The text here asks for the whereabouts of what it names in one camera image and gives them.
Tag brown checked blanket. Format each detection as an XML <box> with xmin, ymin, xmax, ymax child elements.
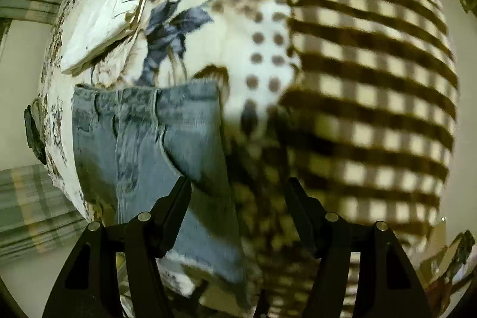
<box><xmin>230</xmin><ymin>0</ymin><xmax>459</xmax><ymax>317</ymax></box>

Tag dark folded cloth bed edge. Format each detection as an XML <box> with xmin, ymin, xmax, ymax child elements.
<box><xmin>24</xmin><ymin>98</ymin><xmax>47</xmax><ymax>165</ymax></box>

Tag white folded garment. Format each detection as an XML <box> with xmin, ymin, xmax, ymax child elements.
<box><xmin>60</xmin><ymin>0</ymin><xmax>145</xmax><ymax>74</ymax></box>

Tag floral white bed blanket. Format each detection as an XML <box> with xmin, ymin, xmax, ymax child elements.
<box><xmin>36</xmin><ymin>0</ymin><xmax>303</xmax><ymax>318</ymax></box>

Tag blue denim jeans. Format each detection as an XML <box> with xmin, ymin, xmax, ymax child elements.
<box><xmin>72</xmin><ymin>79</ymin><xmax>247</xmax><ymax>305</ymax></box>

